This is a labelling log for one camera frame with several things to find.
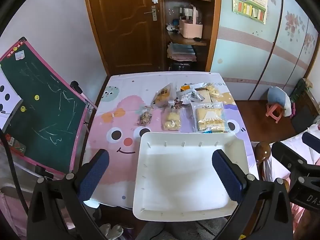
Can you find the brown wooden shelf cabinet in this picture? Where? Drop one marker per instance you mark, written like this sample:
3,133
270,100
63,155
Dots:
211,17

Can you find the red white snack packet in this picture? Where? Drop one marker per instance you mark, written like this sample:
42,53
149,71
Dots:
191,96

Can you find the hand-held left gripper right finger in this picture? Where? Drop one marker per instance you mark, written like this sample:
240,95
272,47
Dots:
226,177

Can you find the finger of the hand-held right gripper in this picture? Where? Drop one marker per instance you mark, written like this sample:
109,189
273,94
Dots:
311,142
285,155

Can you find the small toy figures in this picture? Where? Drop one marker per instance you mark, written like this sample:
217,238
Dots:
172,27

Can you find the black easel knob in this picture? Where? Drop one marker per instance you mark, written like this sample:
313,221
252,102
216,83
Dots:
75,86

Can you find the wall poster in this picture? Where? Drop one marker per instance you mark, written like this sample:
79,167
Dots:
250,5

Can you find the yellow cracker packet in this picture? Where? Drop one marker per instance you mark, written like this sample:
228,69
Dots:
162,96

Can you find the brown wooden bedpost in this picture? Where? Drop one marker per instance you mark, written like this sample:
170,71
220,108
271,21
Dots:
262,152

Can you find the black case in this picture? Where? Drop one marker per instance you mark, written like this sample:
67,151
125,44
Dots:
181,66

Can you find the floral sliding wardrobe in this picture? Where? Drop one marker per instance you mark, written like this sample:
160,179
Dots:
250,55

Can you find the dark wooden cabinet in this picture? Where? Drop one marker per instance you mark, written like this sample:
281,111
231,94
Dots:
302,120

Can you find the mountain print bread packet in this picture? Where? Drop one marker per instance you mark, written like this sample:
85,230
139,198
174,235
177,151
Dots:
210,118

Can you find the small dark candy packet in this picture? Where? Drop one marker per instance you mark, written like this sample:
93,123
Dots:
175,104

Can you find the pink framed chalkboard easel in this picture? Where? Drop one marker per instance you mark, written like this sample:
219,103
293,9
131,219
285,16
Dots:
45,105

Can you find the white dotted paper sheet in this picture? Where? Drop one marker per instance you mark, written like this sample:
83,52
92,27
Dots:
10,105

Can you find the white fluffy slipper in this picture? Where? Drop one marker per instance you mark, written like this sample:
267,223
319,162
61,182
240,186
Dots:
111,231

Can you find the green patterned box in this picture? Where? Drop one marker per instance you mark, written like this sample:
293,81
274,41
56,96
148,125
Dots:
301,88

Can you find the clear packet of brown nuts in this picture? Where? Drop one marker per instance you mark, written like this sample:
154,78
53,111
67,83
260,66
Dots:
145,118

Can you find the person's grey trousers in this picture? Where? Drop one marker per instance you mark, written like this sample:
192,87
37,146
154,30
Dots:
155,231

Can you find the cartoon printed tablecloth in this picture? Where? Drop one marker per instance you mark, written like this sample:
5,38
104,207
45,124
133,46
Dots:
120,100

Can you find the packet of yellow puffs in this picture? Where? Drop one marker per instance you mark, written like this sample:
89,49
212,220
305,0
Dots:
214,91

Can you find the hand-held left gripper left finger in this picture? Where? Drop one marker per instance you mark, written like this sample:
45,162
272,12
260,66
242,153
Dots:
95,175

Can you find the brown wooden door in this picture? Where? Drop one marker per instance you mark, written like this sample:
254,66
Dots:
125,30

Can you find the pink plastic basket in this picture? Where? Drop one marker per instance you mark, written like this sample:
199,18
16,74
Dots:
190,28

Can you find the blue foil candy packet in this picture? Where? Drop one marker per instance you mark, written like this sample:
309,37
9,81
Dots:
207,130

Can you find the blue white plush pillow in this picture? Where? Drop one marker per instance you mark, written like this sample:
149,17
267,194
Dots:
277,96

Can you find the white plastic tray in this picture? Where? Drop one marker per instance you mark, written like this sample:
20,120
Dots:
180,175

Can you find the stack of folded towels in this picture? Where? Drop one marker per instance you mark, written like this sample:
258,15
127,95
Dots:
181,52

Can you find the clear packet of yellow cookies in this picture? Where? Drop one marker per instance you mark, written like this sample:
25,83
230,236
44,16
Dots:
171,120

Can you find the pink plastic stool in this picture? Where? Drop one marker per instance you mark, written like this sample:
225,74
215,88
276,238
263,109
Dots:
273,112

